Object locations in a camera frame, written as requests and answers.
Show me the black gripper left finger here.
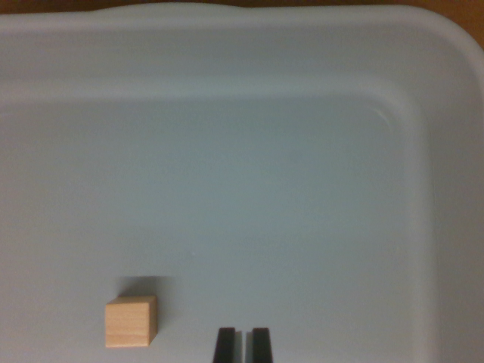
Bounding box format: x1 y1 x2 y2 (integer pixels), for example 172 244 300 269
213 327 244 363

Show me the light blue plastic tray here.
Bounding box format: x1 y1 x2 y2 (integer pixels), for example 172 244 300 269
0 4 484 363

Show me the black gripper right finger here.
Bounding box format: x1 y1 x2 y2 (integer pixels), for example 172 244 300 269
245 327 275 363

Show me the wooden cube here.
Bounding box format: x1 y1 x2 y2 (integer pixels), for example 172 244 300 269
104 295 158 348

